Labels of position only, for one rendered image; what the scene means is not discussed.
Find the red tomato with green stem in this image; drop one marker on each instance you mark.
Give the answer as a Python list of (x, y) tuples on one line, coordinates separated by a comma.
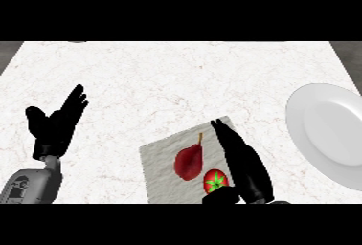
[(215, 182)]

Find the white round plate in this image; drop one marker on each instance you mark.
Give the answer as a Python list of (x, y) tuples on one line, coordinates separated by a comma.
[(330, 134)]

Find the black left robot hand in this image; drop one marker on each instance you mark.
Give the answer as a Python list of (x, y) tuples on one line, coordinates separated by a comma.
[(57, 127)]

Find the pale grey placemat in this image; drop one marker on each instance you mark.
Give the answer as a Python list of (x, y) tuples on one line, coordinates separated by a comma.
[(163, 172)]

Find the red pear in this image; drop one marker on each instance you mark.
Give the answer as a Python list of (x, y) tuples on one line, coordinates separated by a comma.
[(190, 161)]

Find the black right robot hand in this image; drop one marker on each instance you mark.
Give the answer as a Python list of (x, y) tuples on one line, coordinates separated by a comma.
[(247, 166)]

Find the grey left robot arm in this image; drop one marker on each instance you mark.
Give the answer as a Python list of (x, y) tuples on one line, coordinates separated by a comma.
[(33, 185)]

